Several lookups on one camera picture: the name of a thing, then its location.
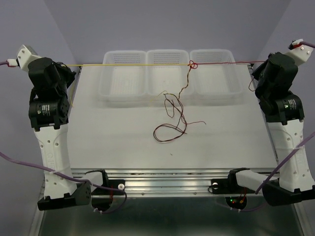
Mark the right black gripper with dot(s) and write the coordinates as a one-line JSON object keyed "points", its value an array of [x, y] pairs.
{"points": [[258, 73]]}

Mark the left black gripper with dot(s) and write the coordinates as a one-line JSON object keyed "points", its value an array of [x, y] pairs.
{"points": [[69, 74]]}

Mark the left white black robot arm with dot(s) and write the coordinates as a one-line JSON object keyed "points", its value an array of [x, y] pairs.
{"points": [[48, 114]]}

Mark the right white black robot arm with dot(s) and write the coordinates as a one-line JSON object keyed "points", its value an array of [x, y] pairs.
{"points": [[291, 181]]}

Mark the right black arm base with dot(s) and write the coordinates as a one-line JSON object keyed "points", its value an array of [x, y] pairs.
{"points": [[235, 196]]}

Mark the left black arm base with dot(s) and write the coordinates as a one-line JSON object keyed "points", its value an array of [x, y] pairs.
{"points": [[113, 192]]}

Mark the right white plastic basket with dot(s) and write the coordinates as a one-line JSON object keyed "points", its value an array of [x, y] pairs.
{"points": [[215, 77]]}

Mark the white plastic basket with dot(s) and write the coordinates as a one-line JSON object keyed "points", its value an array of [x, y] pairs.
{"points": [[123, 76], [215, 77], [167, 72]]}

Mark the left white plastic basket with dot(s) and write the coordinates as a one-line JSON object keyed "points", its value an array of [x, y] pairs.
{"points": [[123, 76]]}

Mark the middle white plastic basket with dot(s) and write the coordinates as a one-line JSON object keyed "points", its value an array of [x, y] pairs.
{"points": [[167, 72]]}

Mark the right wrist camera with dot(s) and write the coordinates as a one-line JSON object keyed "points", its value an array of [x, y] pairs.
{"points": [[300, 51]]}

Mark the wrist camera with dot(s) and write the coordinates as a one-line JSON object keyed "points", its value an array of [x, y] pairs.
{"points": [[300, 51], [25, 56]]}

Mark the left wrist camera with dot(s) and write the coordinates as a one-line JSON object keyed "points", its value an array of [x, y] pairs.
{"points": [[25, 56]]}

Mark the aluminium frame rail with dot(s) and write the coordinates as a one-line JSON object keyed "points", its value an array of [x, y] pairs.
{"points": [[164, 183]]}

